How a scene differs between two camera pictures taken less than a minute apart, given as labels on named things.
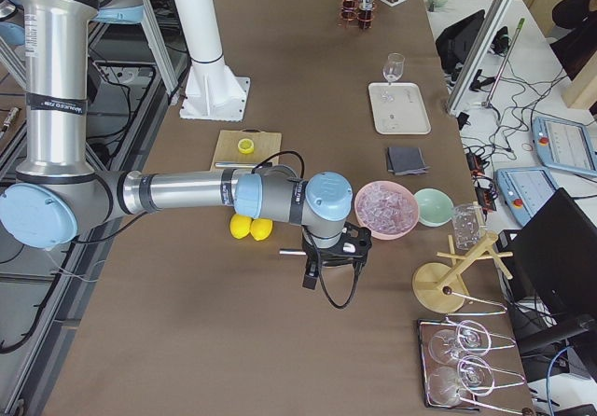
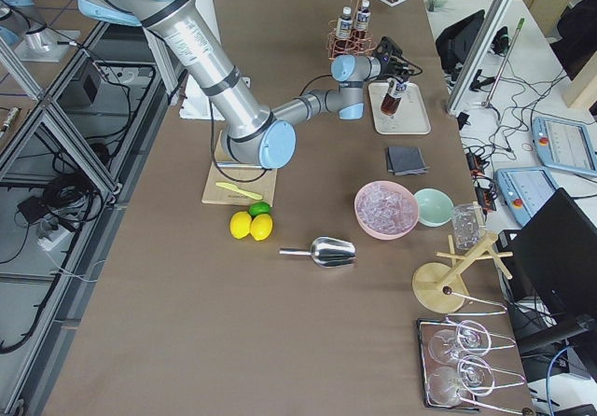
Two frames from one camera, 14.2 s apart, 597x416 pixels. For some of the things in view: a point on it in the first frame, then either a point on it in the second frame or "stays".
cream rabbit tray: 398,109 stays
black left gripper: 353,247 -> 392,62
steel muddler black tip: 236,164 stays
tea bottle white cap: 367,3 -> 396,88
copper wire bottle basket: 357,9 -> 360,43
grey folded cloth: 406,161 stays
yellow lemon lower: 260,228 stays
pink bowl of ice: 387,209 stays
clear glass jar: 467,220 stays
